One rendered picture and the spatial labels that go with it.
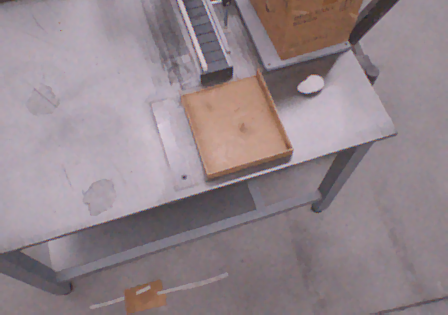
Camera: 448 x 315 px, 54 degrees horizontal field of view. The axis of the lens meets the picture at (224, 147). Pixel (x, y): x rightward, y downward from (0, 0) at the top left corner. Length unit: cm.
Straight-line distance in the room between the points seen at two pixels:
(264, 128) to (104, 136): 48
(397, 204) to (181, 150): 128
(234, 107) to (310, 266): 97
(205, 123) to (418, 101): 152
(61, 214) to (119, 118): 33
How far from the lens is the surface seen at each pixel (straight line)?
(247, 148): 129
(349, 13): 143
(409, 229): 225
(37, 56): 159
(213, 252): 204
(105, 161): 132
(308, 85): 140
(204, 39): 145
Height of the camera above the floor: 199
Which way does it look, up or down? 64 degrees down
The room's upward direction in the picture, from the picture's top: 1 degrees clockwise
